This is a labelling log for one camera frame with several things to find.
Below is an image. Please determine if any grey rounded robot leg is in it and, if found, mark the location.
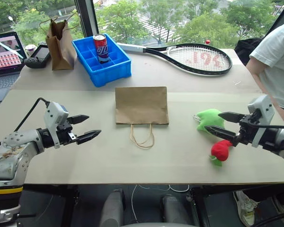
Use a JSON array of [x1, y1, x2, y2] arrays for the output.
[[98, 188, 124, 227], [160, 193, 189, 227]]

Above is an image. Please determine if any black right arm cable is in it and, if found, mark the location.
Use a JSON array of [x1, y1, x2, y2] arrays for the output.
[[256, 124, 284, 152]]

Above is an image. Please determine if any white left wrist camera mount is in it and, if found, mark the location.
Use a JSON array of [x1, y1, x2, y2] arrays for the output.
[[43, 102, 70, 149]]

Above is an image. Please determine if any white cup with purple lid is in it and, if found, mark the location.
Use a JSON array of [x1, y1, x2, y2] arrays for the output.
[[25, 44, 37, 59]]

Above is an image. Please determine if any green plush toy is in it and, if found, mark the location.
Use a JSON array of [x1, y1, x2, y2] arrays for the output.
[[193, 108, 226, 135]]

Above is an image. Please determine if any standing brown paper bag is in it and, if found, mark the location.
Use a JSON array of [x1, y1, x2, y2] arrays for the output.
[[39, 13, 78, 71]]

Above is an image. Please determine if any blue plastic compartment crate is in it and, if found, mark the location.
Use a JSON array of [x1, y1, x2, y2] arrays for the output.
[[71, 33, 133, 88]]

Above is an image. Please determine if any black window frame pillar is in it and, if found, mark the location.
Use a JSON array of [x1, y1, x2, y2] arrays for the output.
[[74, 0, 100, 40]]

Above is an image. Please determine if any black and white tennis racket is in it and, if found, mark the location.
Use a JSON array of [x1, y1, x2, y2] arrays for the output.
[[116, 42, 233, 77]]

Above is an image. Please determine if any white sneaker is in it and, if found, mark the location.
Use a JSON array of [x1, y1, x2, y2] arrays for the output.
[[232, 190, 259, 227]]

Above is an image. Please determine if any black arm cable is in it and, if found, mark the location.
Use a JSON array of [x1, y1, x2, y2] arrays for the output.
[[13, 97, 51, 133], [256, 124, 284, 152]]

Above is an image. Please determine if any person in white t-shirt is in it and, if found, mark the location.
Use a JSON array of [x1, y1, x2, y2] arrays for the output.
[[249, 20, 284, 119]]

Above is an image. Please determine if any white cable under table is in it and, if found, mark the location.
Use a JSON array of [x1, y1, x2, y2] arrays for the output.
[[131, 184, 190, 223]]

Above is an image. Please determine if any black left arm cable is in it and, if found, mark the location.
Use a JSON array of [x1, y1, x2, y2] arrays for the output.
[[13, 97, 51, 133]]

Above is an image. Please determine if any black handheld controller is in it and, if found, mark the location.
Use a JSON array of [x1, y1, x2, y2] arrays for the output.
[[24, 44, 51, 70]]

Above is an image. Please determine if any red plush strawberry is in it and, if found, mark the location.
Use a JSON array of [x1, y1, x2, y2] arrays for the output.
[[208, 140, 232, 167]]

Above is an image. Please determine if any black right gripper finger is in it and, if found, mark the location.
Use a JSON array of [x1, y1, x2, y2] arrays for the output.
[[218, 112, 246, 124], [204, 125, 240, 143]]

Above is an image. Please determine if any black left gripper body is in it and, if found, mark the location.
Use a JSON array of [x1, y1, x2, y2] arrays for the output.
[[53, 118, 78, 149]]

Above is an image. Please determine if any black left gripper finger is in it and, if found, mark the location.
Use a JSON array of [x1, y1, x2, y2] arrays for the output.
[[68, 114, 90, 125], [75, 129, 102, 146]]

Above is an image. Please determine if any flat brown paper bag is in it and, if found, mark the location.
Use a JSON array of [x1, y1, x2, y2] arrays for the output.
[[115, 86, 169, 149]]

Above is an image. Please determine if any open grey laptop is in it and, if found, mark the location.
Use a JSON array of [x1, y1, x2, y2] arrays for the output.
[[0, 31, 27, 104]]

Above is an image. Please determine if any red and blue cola can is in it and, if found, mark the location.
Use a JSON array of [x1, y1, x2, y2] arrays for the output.
[[92, 34, 110, 64]]

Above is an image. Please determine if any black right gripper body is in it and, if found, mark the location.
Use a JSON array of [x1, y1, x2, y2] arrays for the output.
[[231, 110, 261, 148]]

